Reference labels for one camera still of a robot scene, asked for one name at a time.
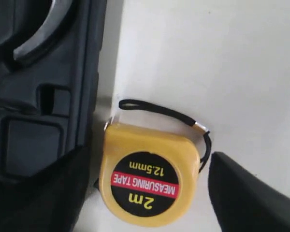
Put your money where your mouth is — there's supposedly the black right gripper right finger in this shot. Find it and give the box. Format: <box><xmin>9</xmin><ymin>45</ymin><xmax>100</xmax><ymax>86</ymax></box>
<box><xmin>208</xmin><ymin>152</ymin><xmax>290</xmax><ymax>232</ymax></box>

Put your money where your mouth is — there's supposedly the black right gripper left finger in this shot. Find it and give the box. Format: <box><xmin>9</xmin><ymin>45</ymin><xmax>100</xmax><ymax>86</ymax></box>
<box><xmin>0</xmin><ymin>146</ymin><xmax>89</xmax><ymax>232</ymax></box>

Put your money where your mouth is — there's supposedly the yellow measuring tape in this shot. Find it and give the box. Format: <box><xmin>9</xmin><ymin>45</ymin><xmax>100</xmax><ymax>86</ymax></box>
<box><xmin>93</xmin><ymin>99</ymin><xmax>212</xmax><ymax>228</ymax></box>

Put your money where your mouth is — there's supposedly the black plastic tool case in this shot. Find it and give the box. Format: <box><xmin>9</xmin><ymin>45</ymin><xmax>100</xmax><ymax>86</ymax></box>
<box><xmin>0</xmin><ymin>0</ymin><xmax>107</xmax><ymax>184</ymax></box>

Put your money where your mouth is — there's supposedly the claw hammer black handle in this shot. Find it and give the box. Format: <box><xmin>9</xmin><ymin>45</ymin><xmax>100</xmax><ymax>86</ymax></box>
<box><xmin>13</xmin><ymin>0</ymin><xmax>73</xmax><ymax>61</ymax></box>

